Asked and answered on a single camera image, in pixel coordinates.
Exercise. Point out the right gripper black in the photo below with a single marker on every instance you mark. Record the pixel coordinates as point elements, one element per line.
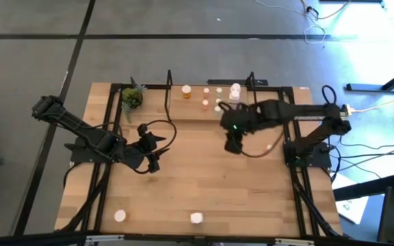
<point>241,119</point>

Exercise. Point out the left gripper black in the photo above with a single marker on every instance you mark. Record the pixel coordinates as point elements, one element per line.
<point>142,152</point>

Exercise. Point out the white medicine bottle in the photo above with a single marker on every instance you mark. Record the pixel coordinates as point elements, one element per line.
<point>234,95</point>
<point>235,86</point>
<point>196,217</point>

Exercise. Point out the large orange bottle white cap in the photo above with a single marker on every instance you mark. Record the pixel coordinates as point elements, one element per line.
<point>186,89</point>

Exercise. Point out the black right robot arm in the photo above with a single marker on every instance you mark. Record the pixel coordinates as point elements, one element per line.
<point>303,111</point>

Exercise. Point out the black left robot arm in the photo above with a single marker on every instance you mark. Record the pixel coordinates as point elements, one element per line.
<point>94,138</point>

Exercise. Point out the black flat strip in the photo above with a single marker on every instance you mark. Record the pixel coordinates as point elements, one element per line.
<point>217,82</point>

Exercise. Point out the potted green succulent plant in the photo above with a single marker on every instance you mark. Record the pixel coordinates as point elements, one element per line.
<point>132,98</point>

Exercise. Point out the white bottle front left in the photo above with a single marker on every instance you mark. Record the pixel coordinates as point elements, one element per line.
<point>119,216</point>

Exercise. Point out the black desk stand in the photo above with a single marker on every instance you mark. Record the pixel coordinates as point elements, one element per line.
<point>364,87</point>

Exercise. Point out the black floor bar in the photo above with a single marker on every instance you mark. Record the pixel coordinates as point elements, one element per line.
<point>364,187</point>

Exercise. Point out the white paper sheet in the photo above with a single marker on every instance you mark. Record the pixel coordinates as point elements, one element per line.
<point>352,210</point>

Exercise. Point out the black table edge beam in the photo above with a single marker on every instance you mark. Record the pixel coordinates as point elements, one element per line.
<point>29,241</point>

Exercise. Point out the wooden shelf black metal frame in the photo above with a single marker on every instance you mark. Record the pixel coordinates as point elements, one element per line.
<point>183,109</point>

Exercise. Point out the silver metal bracket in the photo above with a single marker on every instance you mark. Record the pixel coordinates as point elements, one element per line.
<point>104,238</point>
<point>294,242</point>

